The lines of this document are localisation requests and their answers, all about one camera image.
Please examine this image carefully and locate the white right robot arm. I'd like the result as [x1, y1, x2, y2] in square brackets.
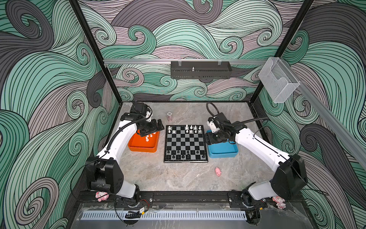
[205, 128, 308, 200]

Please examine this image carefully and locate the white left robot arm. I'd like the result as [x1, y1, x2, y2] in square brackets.
[84, 111, 164, 199]

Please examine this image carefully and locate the blue plastic tray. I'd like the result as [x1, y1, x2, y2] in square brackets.
[205, 130, 239, 158]

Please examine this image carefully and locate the orange plastic tray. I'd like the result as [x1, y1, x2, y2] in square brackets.
[128, 132, 160, 153]

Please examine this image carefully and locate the pink checkered small cup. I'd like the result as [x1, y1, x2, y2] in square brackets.
[167, 112, 173, 122]

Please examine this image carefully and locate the small pink pig toy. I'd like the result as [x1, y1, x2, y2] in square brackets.
[215, 167, 222, 177]

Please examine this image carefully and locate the black and silver chessboard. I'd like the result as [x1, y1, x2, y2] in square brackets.
[164, 125, 208, 163]

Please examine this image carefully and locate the pink doll figure left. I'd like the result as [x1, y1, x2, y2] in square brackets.
[95, 191, 109, 202]

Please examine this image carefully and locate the pink doll figure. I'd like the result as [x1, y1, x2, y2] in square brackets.
[272, 196, 286, 209]
[95, 191, 109, 202]

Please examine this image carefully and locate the pink doll figure right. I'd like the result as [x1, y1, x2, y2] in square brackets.
[272, 196, 286, 209]

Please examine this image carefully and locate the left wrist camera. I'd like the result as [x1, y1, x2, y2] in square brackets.
[130, 102, 152, 118]

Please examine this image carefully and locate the black perforated wall shelf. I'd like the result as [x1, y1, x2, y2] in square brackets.
[170, 62, 233, 80]

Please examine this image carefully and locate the clear acrylic wall box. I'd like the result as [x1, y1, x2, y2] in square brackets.
[258, 57, 300, 104]

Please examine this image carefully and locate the aluminium rail on wall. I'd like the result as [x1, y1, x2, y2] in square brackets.
[103, 58, 267, 65]

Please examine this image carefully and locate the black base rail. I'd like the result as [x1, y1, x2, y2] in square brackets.
[78, 190, 301, 208]

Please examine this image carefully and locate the white slotted cable duct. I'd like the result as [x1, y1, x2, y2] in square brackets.
[81, 210, 247, 221]

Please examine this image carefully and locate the black enclosure corner post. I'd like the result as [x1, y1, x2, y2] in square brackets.
[249, 0, 314, 106]

